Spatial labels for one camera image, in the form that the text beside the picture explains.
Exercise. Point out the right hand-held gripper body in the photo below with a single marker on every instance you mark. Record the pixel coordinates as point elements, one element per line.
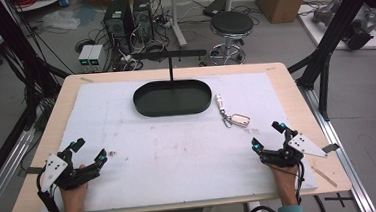
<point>281,156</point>

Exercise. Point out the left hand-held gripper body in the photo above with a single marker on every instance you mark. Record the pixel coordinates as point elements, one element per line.
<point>68,177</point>

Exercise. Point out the black key rack with tray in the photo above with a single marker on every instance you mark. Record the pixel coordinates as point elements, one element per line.
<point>172,97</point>

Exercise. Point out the person's left hand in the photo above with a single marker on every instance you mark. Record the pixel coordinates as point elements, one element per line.
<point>74,198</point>

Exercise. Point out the person's right hand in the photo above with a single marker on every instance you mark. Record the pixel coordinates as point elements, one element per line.
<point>284,181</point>

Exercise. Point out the black tape strip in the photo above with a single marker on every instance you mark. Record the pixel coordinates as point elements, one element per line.
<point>331,147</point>
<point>33,170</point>

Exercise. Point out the thin wooden stick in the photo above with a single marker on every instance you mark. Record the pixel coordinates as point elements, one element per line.
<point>324,176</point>

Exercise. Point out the white foam mat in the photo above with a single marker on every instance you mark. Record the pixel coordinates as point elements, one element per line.
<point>179,160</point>

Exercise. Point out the white power supply unit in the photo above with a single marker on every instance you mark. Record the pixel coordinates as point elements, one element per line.
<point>96,56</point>
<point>85,56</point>

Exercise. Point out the black round stool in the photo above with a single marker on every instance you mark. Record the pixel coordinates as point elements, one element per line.
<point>232,27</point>

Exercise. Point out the white board with grey devices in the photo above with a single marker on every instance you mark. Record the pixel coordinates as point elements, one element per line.
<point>347,24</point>

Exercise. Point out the clear plastic bag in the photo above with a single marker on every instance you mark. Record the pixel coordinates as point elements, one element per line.
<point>60,20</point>

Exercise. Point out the black computer tower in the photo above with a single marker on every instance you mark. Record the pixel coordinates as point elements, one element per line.
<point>143,17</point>
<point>118,24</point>

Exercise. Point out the black flat case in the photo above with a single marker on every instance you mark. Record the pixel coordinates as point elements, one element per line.
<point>215,6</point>

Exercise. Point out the white metal stand leg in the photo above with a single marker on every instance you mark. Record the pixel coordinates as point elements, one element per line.
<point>177,23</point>

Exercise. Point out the white round table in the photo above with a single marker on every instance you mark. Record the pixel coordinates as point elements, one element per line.
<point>40,2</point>

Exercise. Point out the aluminium rail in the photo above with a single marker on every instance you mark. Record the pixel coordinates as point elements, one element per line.
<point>3,172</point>
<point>343,162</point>

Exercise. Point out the black metal frame strut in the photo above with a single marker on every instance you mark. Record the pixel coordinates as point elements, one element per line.
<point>15,58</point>
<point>331,36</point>

